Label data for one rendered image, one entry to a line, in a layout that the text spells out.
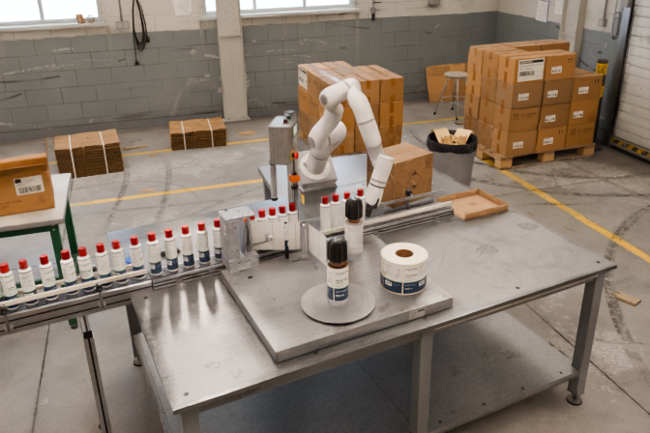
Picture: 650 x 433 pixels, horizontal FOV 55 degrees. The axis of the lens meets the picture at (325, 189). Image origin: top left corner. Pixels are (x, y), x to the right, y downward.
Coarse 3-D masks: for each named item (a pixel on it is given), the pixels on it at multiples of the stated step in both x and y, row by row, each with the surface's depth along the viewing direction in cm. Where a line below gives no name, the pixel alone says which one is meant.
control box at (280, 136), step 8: (280, 120) 294; (288, 120) 294; (272, 128) 285; (280, 128) 285; (288, 128) 285; (272, 136) 287; (280, 136) 286; (288, 136) 286; (272, 144) 288; (280, 144) 288; (288, 144) 288; (296, 144) 302; (272, 152) 290; (280, 152) 289; (288, 152) 289; (272, 160) 292; (280, 160) 291; (288, 160) 290
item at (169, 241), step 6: (168, 228) 277; (168, 234) 275; (168, 240) 275; (174, 240) 277; (168, 246) 276; (174, 246) 278; (168, 252) 278; (174, 252) 279; (168, 258) 279; (174, 258) 279; (168, 264) 280; (174, 264) 280; (168, 270) 282; (174, 270) 281
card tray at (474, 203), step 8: (464, 192) 366; (472, 192) 368; (480, 192) 368; (440, 200) 359; (448, 200) 362; (456, 200) 362; (464, 200) 362; (472, 200) 362; (480, 200) 362; (488, 200) 361; (496, 200) 356; (456, 208) 352; (464, 208) 352; (472, 208) 352; (480, 208) 352; (488, 208) 343; (496, 208) 345; (504, 208) 348; (464, 216) 337; (472, 216) 339
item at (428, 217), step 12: (432, 204) 347; (420, 216) 332; (432, 216) 336; (444, 216) 340; (372, 228) 321; (384, 228) 324; (396, 228) 328; (276, 252) 299; (168, 276) 278; (180, 276) 281; (192, 276) 284; (204, 276) 286; (156, 288) 277
